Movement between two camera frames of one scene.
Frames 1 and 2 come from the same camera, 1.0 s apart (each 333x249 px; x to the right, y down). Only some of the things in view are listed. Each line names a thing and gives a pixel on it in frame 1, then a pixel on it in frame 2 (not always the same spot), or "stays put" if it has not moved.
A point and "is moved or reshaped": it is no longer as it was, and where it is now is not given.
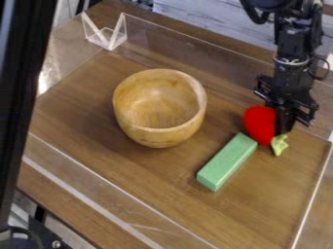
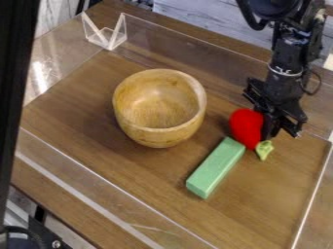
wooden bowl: [160, 106] stays put
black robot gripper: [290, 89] → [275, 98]
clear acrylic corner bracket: [106, 37] stays put
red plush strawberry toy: [262, 123] is moved or reshaped
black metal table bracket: [48, 238] stays put
